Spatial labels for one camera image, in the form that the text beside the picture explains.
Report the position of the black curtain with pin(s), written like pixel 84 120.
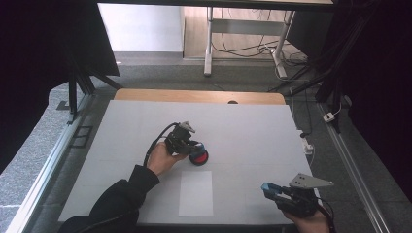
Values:
pixel 39 42
pixel 379 64

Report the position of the large white board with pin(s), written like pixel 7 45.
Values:
pixel 243 136

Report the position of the person's left hand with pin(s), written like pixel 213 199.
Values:
pixel 160 160

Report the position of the black metal frame beams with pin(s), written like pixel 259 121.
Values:
pixel 330 87

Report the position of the person's right hand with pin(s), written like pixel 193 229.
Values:
pixel 312 225

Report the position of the aluminium rail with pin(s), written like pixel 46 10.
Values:
pixel 48 168
pixel 350 168

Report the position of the black floor socket plate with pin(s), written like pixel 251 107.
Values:
pixel 81 136

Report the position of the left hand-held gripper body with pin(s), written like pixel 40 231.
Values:
pixel 178 140

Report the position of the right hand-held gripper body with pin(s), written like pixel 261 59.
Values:
pixel 301 202

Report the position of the wooden table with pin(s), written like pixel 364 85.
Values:
pixel 194 96

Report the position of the white paper sheet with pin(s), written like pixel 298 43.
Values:
pixel 196 194

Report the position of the small white adapter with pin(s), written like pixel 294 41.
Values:
pixel 328 117

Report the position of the black table grommet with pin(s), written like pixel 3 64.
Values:
pixel 232 102

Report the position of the blue stamp cap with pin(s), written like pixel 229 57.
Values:
pixel 265 187

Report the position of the white power strip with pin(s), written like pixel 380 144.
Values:
pixel 306 144

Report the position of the black metal stand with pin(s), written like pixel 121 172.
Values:
pixel 72 93

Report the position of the white metal desk frame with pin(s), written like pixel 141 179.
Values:
pixel 208 48

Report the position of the red round ink pad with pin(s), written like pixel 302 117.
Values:
pixel 201 159

